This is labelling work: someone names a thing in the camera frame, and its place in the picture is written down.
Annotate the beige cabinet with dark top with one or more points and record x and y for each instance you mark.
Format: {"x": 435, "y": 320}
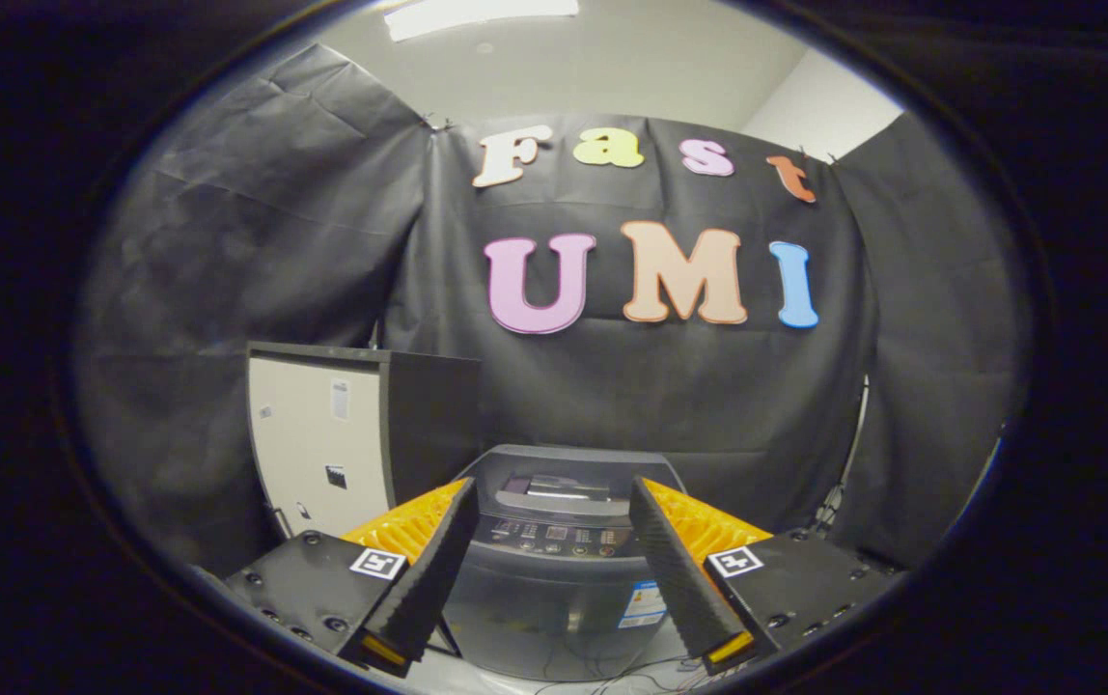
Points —
{"x": 313, "y": 454}

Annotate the grey washing machine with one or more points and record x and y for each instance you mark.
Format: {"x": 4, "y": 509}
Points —
{"x": 554, "y": 608}

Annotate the ceiling light panel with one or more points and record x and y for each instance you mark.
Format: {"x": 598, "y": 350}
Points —
{"x": 477, "y": 14}

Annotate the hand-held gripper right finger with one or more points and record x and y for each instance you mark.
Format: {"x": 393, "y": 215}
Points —
{"x": 675, "y": 569}

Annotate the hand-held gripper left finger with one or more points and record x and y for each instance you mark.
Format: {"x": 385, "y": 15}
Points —
{"x": 438, "y": 569}

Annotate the black backdrop cloth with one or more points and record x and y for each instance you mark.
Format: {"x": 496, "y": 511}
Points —
{"x": 670, "y": 386}

